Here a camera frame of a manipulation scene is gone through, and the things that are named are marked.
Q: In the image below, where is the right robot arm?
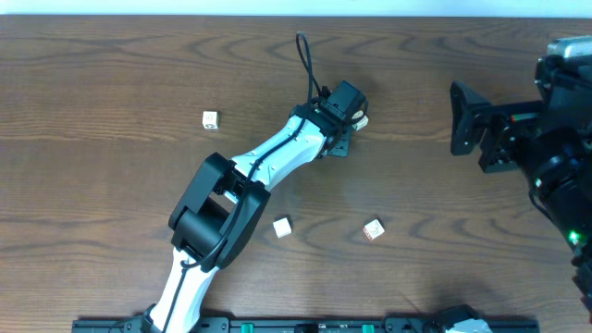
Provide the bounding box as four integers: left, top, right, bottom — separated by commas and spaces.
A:
450, 55, 591, 308

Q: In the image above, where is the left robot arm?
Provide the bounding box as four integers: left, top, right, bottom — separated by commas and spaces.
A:
142, 80, 368, 332

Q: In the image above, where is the white block with green drawing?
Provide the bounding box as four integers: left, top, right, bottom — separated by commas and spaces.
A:
352, 110, 369, 131

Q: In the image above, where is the white block with black drawing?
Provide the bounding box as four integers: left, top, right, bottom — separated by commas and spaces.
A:
203, 110, 219, 130

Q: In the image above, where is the white block with red drawing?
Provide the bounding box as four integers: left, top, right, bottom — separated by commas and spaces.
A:
363, 219, 385, 241

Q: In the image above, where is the plain white wooden block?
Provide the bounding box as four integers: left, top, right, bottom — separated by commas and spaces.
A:
273, 217, 292, 238

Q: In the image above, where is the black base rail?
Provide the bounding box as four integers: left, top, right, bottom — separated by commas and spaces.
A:
71, 316, 540, 333

